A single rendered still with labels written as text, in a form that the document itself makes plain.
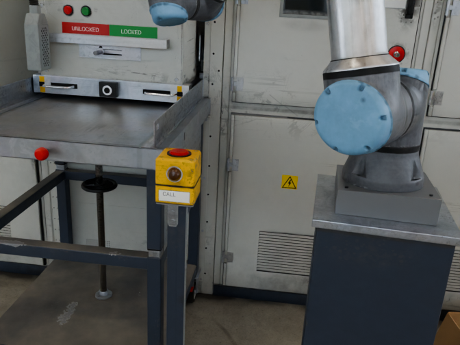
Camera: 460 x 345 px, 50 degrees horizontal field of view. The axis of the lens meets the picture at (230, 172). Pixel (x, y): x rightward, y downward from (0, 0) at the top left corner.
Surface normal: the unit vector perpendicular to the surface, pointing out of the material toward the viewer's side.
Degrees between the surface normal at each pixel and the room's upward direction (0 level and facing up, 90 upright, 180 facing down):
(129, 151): 90
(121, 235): 90
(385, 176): 67
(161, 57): 90
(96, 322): 0
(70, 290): 0
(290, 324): 0
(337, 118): 93
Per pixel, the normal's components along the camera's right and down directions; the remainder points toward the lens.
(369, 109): -0.56, 0.29
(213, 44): -0.12, 0.33
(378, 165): -0.37, -0.10
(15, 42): 0.91, 0.18
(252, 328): 0.05, -0.94
